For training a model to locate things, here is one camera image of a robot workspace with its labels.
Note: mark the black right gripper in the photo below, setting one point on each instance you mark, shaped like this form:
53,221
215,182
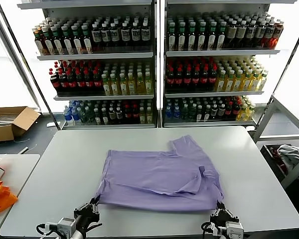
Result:
220,220

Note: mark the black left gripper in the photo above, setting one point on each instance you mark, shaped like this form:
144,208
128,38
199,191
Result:
87,217

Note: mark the purple t-shirt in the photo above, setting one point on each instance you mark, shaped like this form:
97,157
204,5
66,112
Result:
152,179

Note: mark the black storage bin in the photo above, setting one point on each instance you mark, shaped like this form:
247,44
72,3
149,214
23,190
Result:
266,152

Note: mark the red cloth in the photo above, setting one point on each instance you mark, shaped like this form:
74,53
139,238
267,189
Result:
276,159

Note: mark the white side table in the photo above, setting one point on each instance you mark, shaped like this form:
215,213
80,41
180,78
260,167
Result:
20,169

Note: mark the grey floor stick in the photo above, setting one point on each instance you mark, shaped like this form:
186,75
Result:
23,150

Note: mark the grey crumpled cloth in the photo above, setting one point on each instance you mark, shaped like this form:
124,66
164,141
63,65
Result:
289,150

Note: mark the orange fabric bag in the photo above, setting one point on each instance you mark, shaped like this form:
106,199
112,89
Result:
0,196

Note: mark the small white floor object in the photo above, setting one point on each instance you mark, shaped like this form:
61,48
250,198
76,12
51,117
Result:
49,124

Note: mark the open cardboard box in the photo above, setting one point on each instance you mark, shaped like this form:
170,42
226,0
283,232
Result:
25,119

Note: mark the yellow juice bottle white cap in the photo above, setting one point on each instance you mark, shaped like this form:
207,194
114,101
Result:
148,85
221,83
247,83
255,82
114,87
263,82
131,86
123,87
230,83
238,83
140,86
106,87

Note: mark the cola bottle red cap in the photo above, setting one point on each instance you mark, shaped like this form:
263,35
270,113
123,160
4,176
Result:
72,84
89,83
187,81
64,84
170,81
212,79
204,80
81,84
56,84
97,83
179,81
196,80

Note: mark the grey metal shelving unit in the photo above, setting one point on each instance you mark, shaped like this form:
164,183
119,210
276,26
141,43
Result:
214,52
89,56

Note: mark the tea bottle green neck label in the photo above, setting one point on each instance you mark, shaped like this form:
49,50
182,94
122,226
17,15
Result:
212,38
192,38
202,38
77,44
87,44
172,38
68,44
49,44
221,38
58,44
182,38

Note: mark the dark bottle blue white label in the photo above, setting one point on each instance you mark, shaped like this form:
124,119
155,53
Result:
251,34
115,36
106,36
125,36
97,37
145,35
261,34
136,35

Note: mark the amber tea bottle white label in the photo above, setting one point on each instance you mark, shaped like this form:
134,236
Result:
40,44

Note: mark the dark bottle beige label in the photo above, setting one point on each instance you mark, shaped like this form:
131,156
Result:
231,35
241,35

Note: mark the red drink bottle white label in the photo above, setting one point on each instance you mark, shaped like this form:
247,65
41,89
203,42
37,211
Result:
279,33
270,33

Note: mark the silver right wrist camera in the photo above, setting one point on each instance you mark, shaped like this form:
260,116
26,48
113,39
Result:
234,230

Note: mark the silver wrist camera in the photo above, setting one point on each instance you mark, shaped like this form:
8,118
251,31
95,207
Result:
234,230
66,225

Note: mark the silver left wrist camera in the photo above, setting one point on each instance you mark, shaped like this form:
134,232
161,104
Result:
66,225

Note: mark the grey metal frame table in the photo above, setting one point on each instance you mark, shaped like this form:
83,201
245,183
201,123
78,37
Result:
266,117

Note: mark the dark metal frame pole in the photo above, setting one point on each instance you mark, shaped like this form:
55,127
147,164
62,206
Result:
281,74
29,67

